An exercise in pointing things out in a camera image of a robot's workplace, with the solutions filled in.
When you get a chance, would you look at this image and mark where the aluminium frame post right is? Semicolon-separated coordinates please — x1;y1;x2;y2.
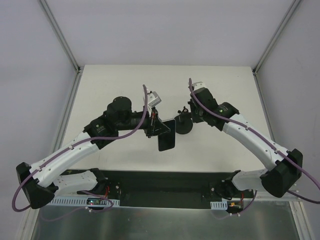
252;0;304;76

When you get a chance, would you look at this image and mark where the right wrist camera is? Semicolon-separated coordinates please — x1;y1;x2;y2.
191;81;207;92

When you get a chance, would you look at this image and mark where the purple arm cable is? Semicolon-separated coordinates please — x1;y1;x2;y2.
188;77;320;222
11;84;151;222

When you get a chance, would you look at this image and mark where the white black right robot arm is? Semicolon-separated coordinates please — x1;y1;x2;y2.
189;82;303;199

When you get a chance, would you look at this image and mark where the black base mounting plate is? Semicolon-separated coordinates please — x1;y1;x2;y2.
56;168;258;210

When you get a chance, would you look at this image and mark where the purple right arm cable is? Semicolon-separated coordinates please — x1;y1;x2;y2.
188;77;320;222

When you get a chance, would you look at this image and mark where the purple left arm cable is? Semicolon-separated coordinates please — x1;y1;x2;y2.
11;84;151;222

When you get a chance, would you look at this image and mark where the white cable duct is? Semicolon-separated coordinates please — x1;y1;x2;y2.
210;201;228;211
47;196;120;208

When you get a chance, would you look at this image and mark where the black smartphone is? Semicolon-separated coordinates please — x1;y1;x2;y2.
157;119;176;152

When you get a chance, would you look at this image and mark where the white right cable duct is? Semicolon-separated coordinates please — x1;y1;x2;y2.
210;201;228;211

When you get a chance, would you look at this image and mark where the aluminium frame post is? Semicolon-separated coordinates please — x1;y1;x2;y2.
252;0;304;76
38;0;81;73

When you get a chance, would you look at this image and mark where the aluminium frame post left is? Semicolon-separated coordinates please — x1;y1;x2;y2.
38;0;81;73

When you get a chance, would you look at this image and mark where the white left cable duct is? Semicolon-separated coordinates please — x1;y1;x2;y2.
47;196;120;208

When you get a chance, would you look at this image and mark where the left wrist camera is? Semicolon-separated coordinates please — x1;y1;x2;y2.
146;87;162;114

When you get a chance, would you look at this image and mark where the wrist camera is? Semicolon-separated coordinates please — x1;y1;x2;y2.
146;87;162;114
191;81;207;92

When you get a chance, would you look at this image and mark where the black phone stand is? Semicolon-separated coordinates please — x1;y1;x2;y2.
174;106;193;135

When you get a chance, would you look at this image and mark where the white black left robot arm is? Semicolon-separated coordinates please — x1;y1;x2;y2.
16;93;176;209

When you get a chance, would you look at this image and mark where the aluminium rail right edge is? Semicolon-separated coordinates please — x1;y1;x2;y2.
252;71;281;144

